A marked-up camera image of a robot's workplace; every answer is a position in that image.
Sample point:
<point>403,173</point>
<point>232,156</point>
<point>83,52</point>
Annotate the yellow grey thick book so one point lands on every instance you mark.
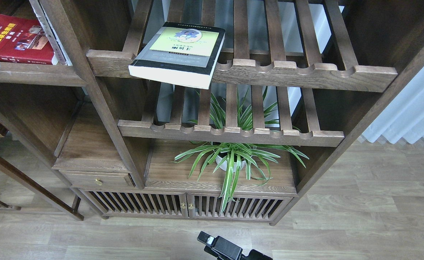
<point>180,54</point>

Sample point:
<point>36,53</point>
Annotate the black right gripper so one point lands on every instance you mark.
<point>223,249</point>

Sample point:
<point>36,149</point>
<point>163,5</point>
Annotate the dark wooden bookshelf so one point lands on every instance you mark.
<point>319,70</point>

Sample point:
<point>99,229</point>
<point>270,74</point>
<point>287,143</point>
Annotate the dark wooden side furniture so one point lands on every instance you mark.
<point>17,175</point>

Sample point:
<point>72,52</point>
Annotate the green spider plant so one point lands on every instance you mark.
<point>234,156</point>

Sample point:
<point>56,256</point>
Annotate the white pleated curtain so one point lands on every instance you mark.
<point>403,119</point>

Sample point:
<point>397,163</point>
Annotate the red paperback book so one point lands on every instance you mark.
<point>24,41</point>

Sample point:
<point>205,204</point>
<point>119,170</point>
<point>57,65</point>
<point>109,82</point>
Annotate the white upright book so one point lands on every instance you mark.
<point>61,57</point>

